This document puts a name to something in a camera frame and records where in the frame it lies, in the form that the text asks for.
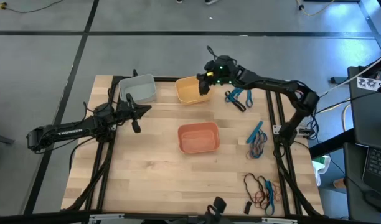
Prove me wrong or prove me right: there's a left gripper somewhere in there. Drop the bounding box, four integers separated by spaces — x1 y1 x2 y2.
117 93 153 123

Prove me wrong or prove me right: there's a wide black rubber band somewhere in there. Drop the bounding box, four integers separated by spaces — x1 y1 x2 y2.
231 98 247 113

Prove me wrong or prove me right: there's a thin black rubber band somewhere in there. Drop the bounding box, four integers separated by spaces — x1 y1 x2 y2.
243 172 268 200

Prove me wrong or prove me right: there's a grey plastic basket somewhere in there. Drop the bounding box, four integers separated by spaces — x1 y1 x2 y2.
118 73 158 105

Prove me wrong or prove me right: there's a yellow plastic basket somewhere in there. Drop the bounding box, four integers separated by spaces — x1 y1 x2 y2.
174 75 215 106

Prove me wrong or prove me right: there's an orange plastic basket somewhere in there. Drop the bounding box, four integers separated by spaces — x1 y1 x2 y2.
177 121 221 155

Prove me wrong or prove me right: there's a black desk foot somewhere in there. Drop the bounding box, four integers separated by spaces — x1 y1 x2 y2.
329 75 350 85

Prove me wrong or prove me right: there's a black desk bar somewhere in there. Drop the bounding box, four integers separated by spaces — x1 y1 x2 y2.
308 127 356 160

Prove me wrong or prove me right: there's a white and green plastic object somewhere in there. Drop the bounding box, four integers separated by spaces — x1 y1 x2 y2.
311 154 331 187

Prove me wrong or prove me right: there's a grey stand foot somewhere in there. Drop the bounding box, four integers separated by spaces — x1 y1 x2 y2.
0 131 16 146

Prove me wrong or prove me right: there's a black stand beam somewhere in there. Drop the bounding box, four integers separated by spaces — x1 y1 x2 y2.
0 210 324 224

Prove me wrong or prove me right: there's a white patterned sticker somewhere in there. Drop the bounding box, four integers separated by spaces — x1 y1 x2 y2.
356 76 381 93

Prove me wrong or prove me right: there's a black desk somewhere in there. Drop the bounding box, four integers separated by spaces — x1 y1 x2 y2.
342 64 381 224

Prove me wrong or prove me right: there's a small tan object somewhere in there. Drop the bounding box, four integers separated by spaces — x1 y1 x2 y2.
332 177 347 190

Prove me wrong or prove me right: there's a dark grey laptop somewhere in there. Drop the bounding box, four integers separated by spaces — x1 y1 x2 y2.
361 145 381 197

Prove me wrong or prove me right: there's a black computer mouse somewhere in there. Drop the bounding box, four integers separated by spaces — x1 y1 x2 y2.
364 189 381 217

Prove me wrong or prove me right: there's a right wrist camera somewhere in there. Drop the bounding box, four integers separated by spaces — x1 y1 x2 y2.
198 78 212 96

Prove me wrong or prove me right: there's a black aluminium table frame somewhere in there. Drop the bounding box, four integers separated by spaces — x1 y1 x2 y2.
61 68 324 218

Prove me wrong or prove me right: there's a blue cable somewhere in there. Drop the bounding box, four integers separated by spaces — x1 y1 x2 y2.
306 104 319 141

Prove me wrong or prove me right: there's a silver metal bracket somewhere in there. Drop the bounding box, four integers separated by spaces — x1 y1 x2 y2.
261 217 299 224
88 213 125 224

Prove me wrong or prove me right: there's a yellow cable with black plug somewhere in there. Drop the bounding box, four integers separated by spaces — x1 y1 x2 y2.
295 0 336 17

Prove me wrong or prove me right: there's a white cable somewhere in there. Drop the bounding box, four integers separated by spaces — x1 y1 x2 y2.
317 51 381 99

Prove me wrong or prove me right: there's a dark cable with yellow plug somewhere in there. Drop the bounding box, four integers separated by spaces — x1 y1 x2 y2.
0 0 64 14

